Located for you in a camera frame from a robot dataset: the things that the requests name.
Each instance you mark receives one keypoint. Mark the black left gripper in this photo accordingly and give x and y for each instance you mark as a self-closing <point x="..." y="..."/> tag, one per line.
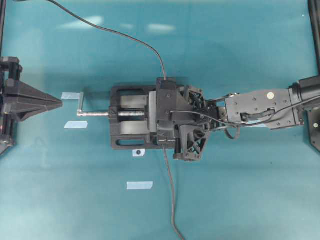
<point x="18" y="100"/>

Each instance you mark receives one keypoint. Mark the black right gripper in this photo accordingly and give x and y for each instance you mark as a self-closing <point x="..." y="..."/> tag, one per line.
<point x="191" y="139"/>

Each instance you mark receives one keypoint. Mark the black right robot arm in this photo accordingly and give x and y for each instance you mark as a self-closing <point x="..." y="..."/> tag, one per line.
<point x="277" y="108"/>

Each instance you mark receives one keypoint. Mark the black multi-port USB hub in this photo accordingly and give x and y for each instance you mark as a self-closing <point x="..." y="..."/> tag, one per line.
<point x="166" y="140"/>

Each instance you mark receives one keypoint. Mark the blue tape strip upper left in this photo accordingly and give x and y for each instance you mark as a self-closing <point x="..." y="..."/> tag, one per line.
<point x="70" y="96"/>

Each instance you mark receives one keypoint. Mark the blue tape strip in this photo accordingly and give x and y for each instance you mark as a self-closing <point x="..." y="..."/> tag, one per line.
<point x="70" y="96"/>
<point x="76" y="125"/>
<point x="139" y="185"/>
<point x="257" y="124"/>

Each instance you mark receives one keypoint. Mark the black bench vise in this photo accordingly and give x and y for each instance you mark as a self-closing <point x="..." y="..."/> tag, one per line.
<point x="132" y="117"/>

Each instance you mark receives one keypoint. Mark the white tape with black dot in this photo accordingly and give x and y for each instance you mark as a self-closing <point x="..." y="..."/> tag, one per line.
<point x="138" y="153"/>

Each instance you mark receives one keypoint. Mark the blue tape strip right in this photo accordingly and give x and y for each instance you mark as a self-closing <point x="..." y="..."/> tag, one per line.
<point x="257" y="124"/>

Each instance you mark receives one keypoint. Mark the blue tape strip bottom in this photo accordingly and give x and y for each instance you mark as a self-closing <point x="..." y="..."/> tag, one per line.
<point x="139" y="185"/>

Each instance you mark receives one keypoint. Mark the black frame post left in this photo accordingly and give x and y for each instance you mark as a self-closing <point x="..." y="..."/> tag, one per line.
<point x="3" y="4"/>

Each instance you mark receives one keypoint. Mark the black frame post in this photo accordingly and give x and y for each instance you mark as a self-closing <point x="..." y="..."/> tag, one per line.
<point x="3" y="4"/>
<point x="314" y="14"/>

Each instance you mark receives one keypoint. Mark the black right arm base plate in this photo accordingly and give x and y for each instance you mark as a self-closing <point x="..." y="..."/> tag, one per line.
<point x="312" y="123"/>

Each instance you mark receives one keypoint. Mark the black frame post right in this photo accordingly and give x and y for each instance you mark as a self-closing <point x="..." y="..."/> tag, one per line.
<point x="314" y="14"/>

